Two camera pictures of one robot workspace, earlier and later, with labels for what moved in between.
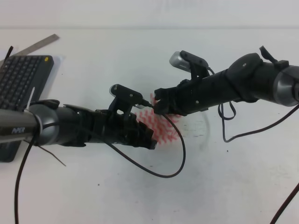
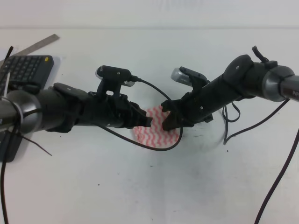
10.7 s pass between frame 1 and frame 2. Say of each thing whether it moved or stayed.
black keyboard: stayed
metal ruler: stayed
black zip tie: moved
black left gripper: moved
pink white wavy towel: stayed
